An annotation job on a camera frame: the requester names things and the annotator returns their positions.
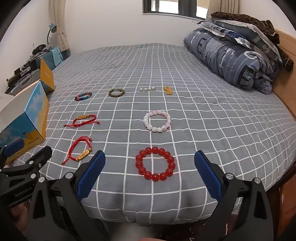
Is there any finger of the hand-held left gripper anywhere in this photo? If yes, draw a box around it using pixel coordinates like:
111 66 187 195
5 146 53 175
0 139 23 166

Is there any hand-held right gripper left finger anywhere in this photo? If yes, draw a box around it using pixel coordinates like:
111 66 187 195
28 149 107 241

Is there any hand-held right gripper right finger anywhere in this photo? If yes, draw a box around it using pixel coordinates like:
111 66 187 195
194 150 274 241

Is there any multicolour glass bead bracelet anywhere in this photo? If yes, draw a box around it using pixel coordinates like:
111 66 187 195
74 92 92 101

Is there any blue yellow cardboard box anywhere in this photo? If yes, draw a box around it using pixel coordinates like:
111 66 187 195
0 81 50 165

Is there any grey checked bed sheet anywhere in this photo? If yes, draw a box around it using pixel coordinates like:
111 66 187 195
7 43 293 223

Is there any silver boombox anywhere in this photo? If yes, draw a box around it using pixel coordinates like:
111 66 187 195
5 74 41 96

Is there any orange cardboard box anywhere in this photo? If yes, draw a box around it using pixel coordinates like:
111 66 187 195
40 57 56 94

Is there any teal suitcase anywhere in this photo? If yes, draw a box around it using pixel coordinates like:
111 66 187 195
43 47 64 70

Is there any black bag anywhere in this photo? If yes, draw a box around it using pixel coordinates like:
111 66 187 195
31 43 50 55

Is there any blue grey folded quilt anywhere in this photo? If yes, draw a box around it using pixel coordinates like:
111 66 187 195
184 27 278 95

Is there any blue desk lamp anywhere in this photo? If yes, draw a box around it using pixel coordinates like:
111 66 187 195
46 23 57 45

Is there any beige curtain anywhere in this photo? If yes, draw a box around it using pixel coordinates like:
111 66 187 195
208 0 241 18
50 0 71 50

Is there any blue grey patterned pillow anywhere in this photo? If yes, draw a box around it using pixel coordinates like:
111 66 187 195
196 17 282 62

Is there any stack of pillows and blanket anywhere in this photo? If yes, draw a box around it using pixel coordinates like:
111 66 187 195
211 11 295 71

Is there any dark framed window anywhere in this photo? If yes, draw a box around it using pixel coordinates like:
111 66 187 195
142 0 210 18

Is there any red string bracelet gold charm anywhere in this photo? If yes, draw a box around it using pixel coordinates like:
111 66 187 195
61 136 92 165

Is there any red string bracelet wooden bead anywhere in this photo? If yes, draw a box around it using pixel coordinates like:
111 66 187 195
64 114 100 128

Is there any pink white bead bracelet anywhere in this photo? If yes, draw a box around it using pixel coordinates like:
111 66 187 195
143 110 171 132

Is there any brown green bead bracelet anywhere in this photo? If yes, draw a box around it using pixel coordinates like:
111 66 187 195
108 88 125 98

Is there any wooden bed frame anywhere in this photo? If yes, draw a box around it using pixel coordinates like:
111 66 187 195
266 29 296 237

